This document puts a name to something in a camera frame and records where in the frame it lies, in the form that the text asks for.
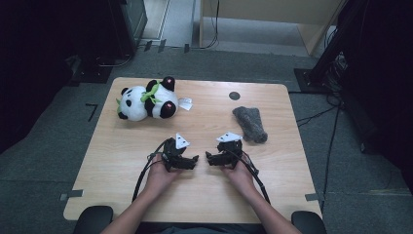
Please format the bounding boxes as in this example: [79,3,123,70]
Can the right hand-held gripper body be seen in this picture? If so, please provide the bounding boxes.
[215,131,244,170]

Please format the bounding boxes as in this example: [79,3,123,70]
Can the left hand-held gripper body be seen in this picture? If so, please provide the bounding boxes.
[161,132,192,173]

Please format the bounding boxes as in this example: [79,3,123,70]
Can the grey cloth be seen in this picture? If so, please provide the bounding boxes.
[232,105,269,144]

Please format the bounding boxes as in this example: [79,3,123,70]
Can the panda plush toy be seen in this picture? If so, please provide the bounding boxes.
[115,75,194,123]

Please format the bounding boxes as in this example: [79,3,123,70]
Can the person's right hand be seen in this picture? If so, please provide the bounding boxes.
[220,160,257,196]

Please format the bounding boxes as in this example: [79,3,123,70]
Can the person's left hand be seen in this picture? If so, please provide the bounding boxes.
[144,154,183,196]

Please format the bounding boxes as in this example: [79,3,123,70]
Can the person's dark clothing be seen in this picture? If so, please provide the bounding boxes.
[134,221,271,234]

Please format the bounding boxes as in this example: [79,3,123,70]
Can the grey tape strip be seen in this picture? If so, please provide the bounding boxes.
[304,192,326,203]
[59,189,85,202]

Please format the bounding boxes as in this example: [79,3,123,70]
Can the black chair armrest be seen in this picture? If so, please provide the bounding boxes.
[72,205,114,234]
[290,210,327,234]

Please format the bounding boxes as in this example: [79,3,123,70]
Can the black cabinet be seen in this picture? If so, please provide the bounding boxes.
[108,0,149,60]

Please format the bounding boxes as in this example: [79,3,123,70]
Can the black metal stand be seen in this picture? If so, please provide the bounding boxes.
[293,0,350,96]

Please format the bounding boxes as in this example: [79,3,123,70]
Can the light wooden furniture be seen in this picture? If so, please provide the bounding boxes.
[199,0,346,57]

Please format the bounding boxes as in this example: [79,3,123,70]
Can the dark curtain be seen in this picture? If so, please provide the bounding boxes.
[0,0,113,154]
[337,0,413,194]

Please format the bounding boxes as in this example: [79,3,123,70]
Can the right hand-held gripper cable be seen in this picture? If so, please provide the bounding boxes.
[227,148,272,206]

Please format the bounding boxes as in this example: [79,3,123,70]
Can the hand-held gripper cable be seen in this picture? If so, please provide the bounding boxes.
[131,138,170,203]
[227,148,272,206]

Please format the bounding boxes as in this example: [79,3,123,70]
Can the left hand-held gripper cable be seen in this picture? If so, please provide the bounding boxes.
[131,138,170,203]

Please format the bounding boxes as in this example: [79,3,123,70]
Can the long black floor cable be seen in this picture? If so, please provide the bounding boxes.
[319,106,342,214]

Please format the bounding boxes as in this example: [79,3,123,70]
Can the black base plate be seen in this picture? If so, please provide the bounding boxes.
[68,54,114,88]

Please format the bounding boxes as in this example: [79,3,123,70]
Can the black hanging cable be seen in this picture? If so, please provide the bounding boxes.
[198,0,221,51]

